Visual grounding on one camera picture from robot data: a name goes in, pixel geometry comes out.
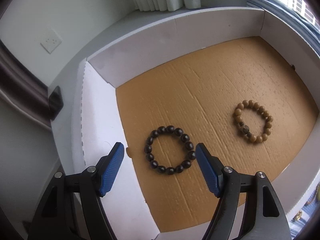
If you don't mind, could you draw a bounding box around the gold bangle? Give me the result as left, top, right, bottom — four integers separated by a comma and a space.
293, 210, 303, 221

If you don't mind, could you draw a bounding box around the black device on ledge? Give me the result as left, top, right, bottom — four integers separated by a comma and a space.
48, 86, 64, 121

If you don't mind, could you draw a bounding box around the blue striped bed sheet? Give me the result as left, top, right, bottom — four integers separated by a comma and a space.
246, 0, 319, 55

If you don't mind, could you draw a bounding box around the white cardboard box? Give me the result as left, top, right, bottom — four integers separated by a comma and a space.
73, 8, 319, 239

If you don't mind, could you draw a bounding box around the white wall socket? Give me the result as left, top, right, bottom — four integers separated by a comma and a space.
40, 28, 62, 54

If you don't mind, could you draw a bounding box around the black bead bracelet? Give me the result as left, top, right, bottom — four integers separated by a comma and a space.
144, 125, 196, 176

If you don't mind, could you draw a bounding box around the brown wooden bead bracelet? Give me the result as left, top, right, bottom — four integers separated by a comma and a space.
233, 100, 274, 144

